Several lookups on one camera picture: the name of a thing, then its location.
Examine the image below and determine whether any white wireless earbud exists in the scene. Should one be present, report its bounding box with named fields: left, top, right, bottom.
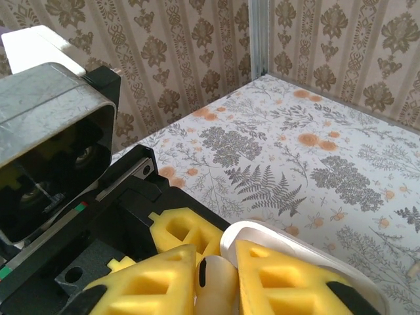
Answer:
left=196, top=255, right=238, bottom=315

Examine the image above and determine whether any white earbud charging case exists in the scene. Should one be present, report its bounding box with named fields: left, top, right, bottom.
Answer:
left=219, top=220, right=390, bottom=315

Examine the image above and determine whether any aluminium frame post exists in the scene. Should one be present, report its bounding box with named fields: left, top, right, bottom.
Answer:
left=248, top=0, right=270, bottom=78

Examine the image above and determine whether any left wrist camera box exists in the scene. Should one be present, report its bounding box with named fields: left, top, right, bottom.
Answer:
left=0, top=25, right=121, bottom=245

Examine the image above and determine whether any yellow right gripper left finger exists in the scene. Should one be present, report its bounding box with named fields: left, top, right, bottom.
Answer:
left=58, top=243, right=198, bottom=315

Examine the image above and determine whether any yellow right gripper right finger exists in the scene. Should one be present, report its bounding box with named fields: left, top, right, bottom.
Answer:
left=235, top=239, right=364, bottom=315

